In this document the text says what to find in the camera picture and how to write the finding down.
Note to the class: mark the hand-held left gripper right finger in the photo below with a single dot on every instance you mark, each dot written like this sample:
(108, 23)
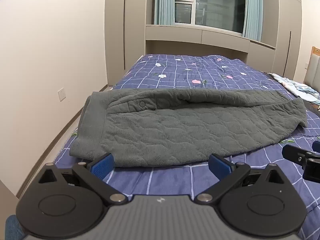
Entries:
(220, 167)

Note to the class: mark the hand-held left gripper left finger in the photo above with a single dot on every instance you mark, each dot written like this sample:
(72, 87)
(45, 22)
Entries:
(102, 167)

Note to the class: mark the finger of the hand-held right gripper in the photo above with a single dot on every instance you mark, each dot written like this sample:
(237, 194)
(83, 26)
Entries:
(316, 146)
(293, 153)

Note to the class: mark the light floral cloth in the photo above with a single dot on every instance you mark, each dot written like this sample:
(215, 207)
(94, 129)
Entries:
(300, 87)

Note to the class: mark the padded headboard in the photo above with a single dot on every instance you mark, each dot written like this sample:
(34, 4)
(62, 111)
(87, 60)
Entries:
(313, 67)

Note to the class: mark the purple checked floral quilt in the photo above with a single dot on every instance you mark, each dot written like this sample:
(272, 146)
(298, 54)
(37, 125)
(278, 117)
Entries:
(200, 80)

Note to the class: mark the person's blue trouser leg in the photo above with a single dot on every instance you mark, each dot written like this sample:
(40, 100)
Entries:
(12, 228)

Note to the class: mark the beige window cabinet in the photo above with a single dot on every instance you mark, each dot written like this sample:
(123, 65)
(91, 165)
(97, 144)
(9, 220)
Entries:
(187, 36)

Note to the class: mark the window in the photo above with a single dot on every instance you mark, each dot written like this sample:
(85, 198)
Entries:
(215, 5)

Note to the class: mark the white wall socket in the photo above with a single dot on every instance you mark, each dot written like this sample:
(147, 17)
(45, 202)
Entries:
(61, 94)

